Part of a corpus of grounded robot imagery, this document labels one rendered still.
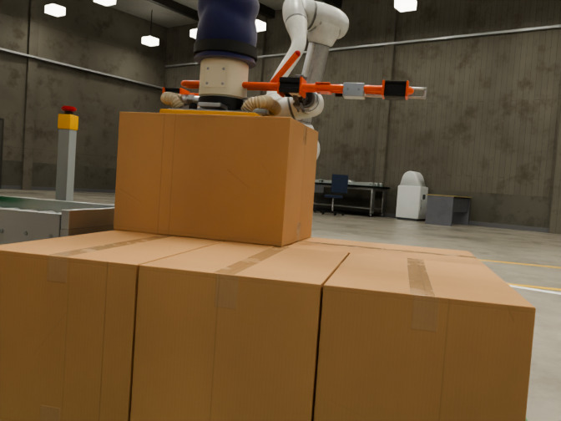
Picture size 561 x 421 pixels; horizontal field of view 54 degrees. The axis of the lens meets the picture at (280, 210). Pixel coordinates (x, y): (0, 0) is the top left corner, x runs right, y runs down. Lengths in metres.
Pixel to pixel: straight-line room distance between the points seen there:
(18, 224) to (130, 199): 0.35
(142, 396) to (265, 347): 0.30
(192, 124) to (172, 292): 0.76
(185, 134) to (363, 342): 0.98
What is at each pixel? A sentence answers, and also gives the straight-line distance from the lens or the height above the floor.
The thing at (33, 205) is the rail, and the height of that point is 0.57.
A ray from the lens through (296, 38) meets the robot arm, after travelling 2.46.
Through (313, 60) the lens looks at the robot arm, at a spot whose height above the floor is 1.32.
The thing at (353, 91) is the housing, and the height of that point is 1.06.
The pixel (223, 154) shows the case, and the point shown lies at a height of 0.82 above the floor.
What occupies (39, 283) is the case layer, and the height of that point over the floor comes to 0.48.
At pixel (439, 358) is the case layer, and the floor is 0.43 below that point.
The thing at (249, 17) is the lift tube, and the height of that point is 1.30.
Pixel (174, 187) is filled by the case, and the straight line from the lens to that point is 1.82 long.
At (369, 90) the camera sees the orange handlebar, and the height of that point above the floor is 1.06.
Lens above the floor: 0.74
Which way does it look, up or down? 3 degrees down
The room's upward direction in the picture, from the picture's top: 4 degrees clockwise
